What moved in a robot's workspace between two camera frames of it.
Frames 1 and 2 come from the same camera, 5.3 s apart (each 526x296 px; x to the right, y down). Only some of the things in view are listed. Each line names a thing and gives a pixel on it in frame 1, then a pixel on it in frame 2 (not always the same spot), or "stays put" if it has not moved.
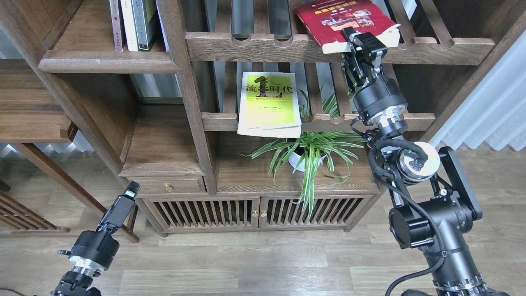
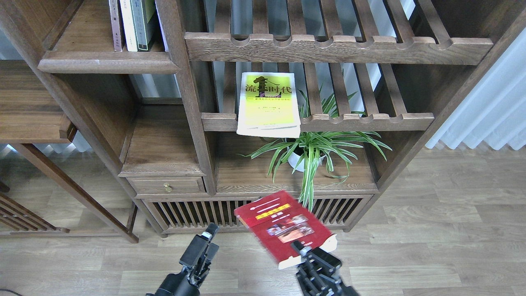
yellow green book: [268, 105] stays put
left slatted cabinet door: [184, 213] stays put
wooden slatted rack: [15, 218] stays put
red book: [326, 19] -> [278, 220]
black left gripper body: [92, 251] -> [176, 284]
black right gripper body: [378, 100] -> [315, 276]
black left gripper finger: [115, 216] -> [198, 253]
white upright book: [129, 25] stays put
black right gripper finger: [365, 44] -> [300, 248]
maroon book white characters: [114, 7] stays put
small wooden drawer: [169, 185] stays put
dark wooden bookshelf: [224, 116] stays put
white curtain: [494, 112] stays put
